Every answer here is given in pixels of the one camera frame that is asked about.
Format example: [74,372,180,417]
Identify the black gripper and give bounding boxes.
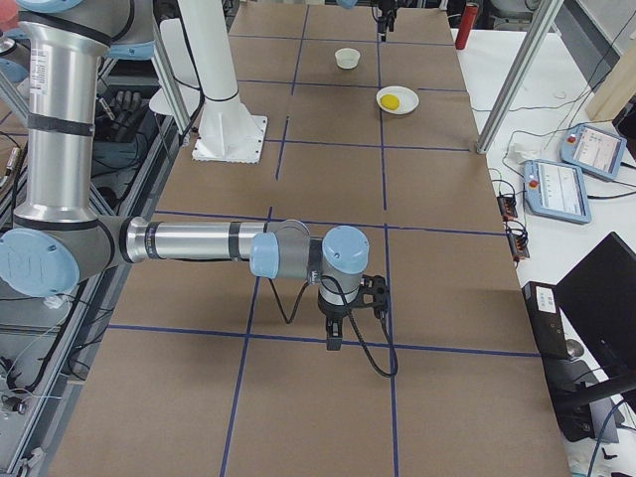
[378,0,398,15]
[318,282,359,350]

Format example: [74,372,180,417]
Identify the yellow lemon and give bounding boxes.
[380,93,400,110]

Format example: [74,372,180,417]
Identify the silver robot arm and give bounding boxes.
[1,1,369,351]

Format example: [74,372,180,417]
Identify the white ceramic bowl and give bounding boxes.
[334,48,361,70]

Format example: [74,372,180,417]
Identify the white round plate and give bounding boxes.
[376,85,419,115]

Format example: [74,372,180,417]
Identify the red bottle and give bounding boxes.
[455,1,480,51]

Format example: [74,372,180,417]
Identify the near orange adapter board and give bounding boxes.
[504,220,530,263]

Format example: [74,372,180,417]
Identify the orange adapter board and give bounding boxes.
[504,220,530,263]
[489,168,518,222]

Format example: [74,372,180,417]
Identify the far orange adapter board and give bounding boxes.
[489,168,518,222]

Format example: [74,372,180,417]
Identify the black computer box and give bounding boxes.
[522,281,624,443]

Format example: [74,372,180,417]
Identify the wooden board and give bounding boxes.
[592,0,636,123]

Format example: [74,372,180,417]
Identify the near blue teach pendant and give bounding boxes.
[524,160,591,225]

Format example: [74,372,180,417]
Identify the blue teach pendant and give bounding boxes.
[560,124,627,181]
[524,160,591,225]

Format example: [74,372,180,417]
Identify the far blue teach pendant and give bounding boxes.
[560,124,627,181]

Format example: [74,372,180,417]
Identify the black monitor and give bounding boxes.
[556,232,635,377]

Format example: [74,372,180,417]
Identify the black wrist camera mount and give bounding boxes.
[354,275,390,321]

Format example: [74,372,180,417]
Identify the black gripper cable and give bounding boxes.
[267,275,399,379]

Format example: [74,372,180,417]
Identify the aluminium frame post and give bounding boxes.
[476,0,564,154]

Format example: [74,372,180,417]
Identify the white camera stand pillar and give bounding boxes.
[179,0,267,164]

